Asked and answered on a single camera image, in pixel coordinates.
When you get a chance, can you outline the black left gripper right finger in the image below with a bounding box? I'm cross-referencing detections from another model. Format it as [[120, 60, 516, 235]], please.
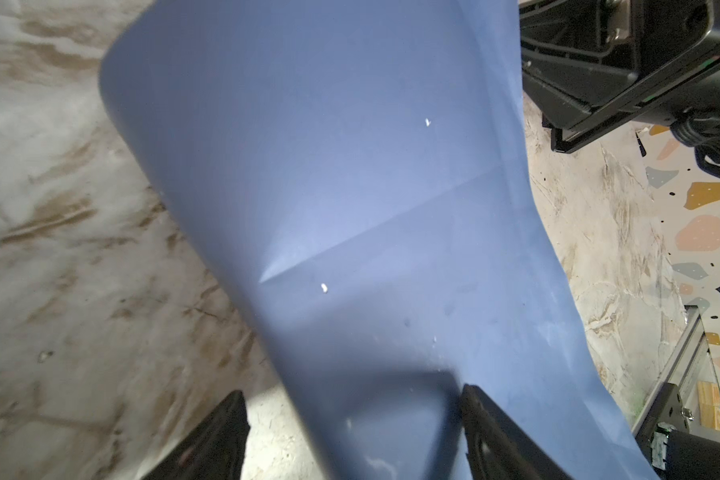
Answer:
[[460, 384, 569, 480]]

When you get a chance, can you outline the blue wrapping paper sheet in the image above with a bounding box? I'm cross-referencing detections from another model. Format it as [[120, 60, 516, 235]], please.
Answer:
[[99, 1, 654, 479]]

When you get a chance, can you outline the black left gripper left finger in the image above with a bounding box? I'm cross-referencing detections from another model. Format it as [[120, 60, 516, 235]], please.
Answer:
[[144, 390, 250, 480]]

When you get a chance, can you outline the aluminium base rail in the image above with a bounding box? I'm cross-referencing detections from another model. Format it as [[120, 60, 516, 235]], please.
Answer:
[[632, 305, 720, 456]]

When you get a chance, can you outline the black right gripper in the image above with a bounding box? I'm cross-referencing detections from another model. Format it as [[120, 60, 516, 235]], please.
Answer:
[[519, 1, 720, 153]]

